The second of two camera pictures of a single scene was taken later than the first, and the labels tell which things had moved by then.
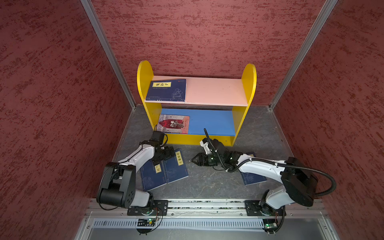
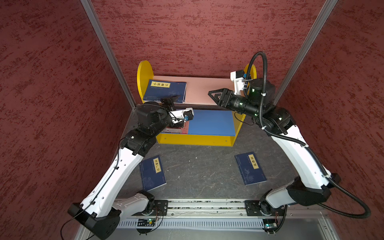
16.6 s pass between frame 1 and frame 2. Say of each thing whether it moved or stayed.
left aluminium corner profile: stayed
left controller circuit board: stayed
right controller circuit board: stayed
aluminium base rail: stayed
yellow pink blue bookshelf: stayed
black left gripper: moved
